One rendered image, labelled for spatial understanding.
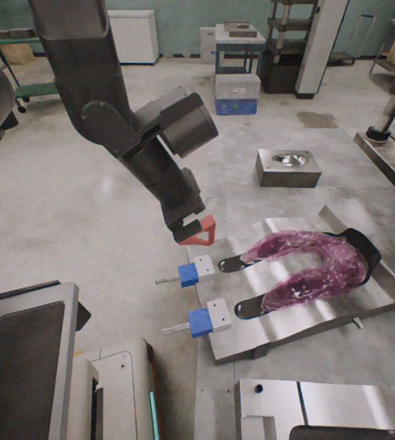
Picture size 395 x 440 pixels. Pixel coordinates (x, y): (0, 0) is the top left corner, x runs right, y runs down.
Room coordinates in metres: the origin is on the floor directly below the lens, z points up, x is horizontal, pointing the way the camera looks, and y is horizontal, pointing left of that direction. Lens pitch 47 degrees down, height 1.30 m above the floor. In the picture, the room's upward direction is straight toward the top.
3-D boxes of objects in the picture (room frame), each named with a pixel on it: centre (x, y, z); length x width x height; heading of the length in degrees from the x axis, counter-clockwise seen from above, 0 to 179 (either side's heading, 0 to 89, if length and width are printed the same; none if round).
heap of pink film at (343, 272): (0.27, -0.23, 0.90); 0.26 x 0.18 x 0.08; 105
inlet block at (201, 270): (0.25, 0.04, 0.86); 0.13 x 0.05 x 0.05; 105
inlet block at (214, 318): (0.15, 0.02, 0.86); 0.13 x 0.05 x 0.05; 105
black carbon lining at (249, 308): (0.26, -0.21, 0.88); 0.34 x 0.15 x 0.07; 105
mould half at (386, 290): (0.28, -0.23, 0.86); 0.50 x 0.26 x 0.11; 105
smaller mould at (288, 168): (0.72, -0.31, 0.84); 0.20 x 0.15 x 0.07; 88
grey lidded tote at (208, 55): (6.68, -0.24, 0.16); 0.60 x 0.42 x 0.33; 84
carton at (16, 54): (6.80, 4.63, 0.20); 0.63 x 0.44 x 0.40; 178
